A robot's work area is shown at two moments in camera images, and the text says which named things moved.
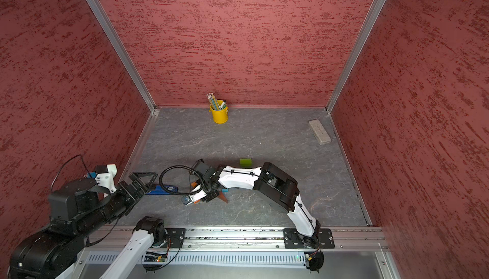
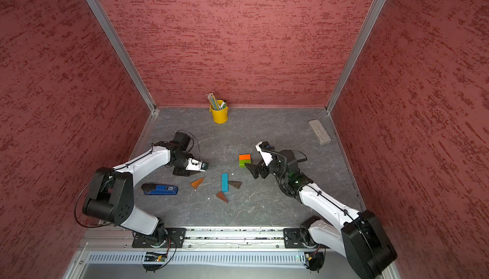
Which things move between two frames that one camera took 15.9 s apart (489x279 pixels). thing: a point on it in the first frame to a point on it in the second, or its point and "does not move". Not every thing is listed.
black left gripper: x=133 y=194 to x=183 y=172
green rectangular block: x=245 y=163 does not move
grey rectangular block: x=319 y=132 does not move
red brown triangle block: x=222 y=197 does not move
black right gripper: x=209 y=197 to x=254 y=169
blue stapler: x=159 y=191 does not move
